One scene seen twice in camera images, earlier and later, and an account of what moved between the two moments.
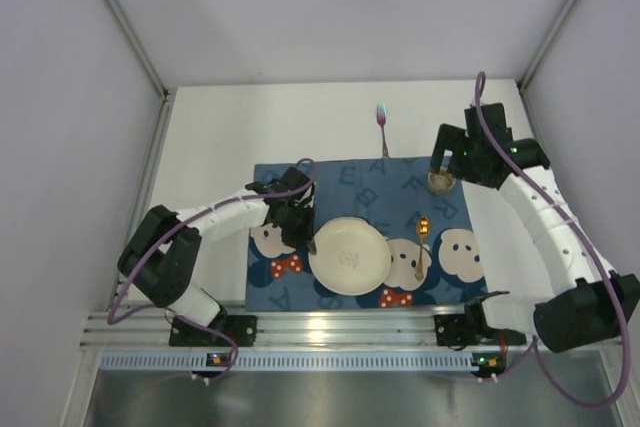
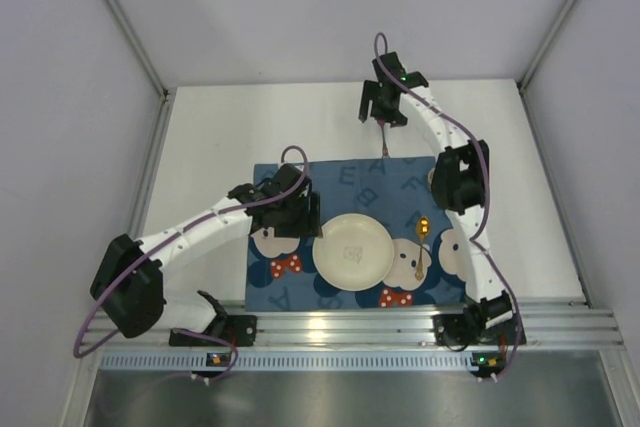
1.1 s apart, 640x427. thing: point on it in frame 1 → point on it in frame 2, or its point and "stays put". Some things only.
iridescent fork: (382, 110) stays put
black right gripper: (447, 148) → (380, 110)
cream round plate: (353, 256) stays put
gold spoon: (423, 226) stays put
